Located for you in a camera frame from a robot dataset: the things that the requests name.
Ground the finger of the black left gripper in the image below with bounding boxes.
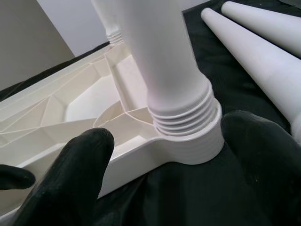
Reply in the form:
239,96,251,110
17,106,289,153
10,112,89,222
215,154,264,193
0,164,36,190

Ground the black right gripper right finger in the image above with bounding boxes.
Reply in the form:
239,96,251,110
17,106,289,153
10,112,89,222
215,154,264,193
220,110,301,226

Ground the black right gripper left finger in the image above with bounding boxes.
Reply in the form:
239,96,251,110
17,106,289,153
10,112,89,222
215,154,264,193
14,127,115,226

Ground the white plastic table top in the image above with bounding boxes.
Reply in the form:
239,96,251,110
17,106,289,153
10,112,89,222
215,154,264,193
0,41,224,222

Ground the white plastic table leg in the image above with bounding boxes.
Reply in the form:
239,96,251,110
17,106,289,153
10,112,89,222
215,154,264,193
116,0,218,137
221,1,301,59
90,0,125,47
201,8,301,144

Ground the black tablecloth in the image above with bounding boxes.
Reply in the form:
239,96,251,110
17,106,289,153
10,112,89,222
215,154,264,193
0,0,301,226

